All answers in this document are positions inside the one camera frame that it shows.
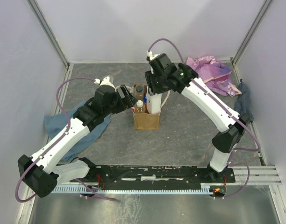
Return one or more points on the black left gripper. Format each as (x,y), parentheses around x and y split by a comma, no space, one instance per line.
(127,102)

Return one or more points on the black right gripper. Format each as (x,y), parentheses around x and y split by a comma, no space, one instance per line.
(150,76)

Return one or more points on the amber liquid bottle white cap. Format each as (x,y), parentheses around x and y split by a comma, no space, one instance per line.
(140,107)

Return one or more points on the white plastic bottle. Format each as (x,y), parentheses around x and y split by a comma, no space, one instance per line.
(153,102)

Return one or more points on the watermelon print canvas bag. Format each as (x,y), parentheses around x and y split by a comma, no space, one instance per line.
(146,121)

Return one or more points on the clear square bottle grey cap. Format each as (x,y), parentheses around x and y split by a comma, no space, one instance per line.
(139,92)

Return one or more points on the orange spray bottle blue top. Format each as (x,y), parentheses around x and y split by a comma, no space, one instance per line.
(145,99)

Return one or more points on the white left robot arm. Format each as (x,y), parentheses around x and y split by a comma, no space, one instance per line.
(40,171)

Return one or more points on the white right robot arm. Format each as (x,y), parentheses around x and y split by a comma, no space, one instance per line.
(230,124)

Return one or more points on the purple printed cloth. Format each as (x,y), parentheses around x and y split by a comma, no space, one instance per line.
(214,74)

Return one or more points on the light blue cloth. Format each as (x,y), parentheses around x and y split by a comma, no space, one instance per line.
(56,123)

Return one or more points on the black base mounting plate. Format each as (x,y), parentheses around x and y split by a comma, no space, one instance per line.
(156,177)

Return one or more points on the dark blue-grey cloth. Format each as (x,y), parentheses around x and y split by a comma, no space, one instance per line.
(243,102)

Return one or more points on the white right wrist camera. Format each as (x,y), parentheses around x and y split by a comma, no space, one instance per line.
(151,56)

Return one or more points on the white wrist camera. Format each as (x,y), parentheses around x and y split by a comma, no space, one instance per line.
(151,56)
(108,80)

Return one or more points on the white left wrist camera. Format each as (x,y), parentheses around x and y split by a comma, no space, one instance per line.
(108,80)

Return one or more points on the light blue cable comb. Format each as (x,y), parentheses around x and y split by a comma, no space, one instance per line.
(81,189)

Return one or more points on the aluminium rail frame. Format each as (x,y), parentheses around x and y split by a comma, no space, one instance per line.
(244,176)

